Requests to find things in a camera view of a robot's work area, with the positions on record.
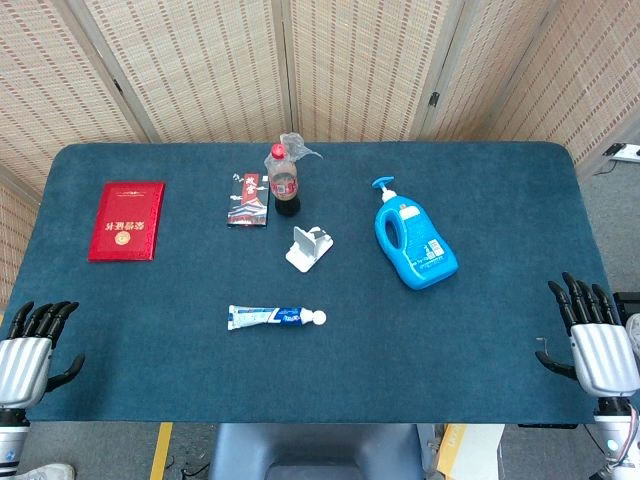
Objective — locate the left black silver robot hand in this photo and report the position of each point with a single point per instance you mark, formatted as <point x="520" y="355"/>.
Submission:
<point x="22" y="367"/>

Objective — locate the white power strip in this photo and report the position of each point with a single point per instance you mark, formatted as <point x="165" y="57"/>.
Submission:
<point x="627" y="153"/>

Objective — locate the black box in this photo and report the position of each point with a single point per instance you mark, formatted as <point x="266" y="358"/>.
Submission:
<point x="626" y="302"/>

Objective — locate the blue table cloth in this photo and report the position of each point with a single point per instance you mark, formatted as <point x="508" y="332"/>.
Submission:
<point x="350" y="360"/>

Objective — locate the white sneaker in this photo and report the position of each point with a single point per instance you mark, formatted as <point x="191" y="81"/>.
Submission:
<point x="42" y="471"/>

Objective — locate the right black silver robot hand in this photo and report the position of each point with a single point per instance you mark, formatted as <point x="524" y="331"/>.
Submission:
<point x="605" y="357"/>

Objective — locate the red certificate book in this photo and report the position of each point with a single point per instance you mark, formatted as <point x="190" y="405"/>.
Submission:
<point x="126" y="222"/>

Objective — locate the crumpled clear plastic wrap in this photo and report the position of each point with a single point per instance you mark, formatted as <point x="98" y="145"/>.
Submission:
<point x="297" y="145"/>

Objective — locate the white folding phone stand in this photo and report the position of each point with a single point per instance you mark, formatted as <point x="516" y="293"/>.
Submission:
<point x="307" y="250"/>

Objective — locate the cola bottle red cap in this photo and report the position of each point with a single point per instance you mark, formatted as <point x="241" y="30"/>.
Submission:
<point x="283" y="192"/>

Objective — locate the grey shoe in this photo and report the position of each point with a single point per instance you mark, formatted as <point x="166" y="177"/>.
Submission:
<point x="634" y="335"/>

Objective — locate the blue pump detergent bottle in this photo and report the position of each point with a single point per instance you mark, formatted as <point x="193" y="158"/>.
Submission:
<point x="420" y="250"/>

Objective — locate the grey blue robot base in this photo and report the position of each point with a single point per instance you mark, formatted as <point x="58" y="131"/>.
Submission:
<point x="310" y="450"/>

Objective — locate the yellow cardboard box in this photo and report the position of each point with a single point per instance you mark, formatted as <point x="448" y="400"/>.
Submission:
<point x="465" y="452"/>

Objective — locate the blue white toothpaste tube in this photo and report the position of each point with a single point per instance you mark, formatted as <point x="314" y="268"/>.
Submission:
<point x="265" y="317"/>

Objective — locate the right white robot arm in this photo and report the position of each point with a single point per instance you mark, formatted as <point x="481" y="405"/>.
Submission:
<point x="617" y="432"/>

